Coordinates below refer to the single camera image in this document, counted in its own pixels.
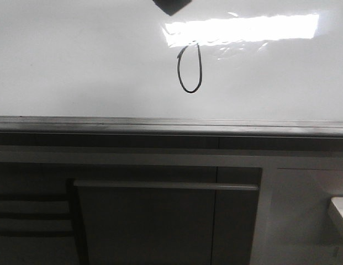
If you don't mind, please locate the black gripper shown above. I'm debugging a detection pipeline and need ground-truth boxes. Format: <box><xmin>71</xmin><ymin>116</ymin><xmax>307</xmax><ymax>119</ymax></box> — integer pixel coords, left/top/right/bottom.
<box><xmin>153</xmin><ymin>0</ymin><xmax>192</xmax><ymax>16</ymax></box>

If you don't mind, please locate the white perforated metal shelf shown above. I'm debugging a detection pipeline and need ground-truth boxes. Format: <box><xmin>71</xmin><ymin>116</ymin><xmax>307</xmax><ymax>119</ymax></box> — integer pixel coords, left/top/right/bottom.
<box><xmin>330</xmin><ymin>196</ymin><xmax>343</xmax><ymax>238</ymax></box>

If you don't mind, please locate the white whiteboard with aluminium frame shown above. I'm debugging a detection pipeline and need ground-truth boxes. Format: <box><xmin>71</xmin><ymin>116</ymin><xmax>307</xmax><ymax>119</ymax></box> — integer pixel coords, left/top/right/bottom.
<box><xmin>0</xmin><ymin>1</ymin><xmax>343</xmax><ymax>137</ymax></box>

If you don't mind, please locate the grey table frame bar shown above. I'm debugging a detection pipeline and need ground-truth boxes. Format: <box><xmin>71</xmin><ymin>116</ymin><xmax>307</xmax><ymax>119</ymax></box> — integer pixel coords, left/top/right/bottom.
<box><xmin>73</xmin><ymin>180</ymin><xmax>259</xmax><ymax>191</ymax></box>

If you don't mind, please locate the black metal chair frame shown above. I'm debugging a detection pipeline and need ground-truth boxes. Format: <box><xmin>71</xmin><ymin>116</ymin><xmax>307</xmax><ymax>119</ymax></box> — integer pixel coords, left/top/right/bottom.
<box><xmin>0</xmin><ymin>178</ymin><xmax>90</xmax><ymax>264</ymax></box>

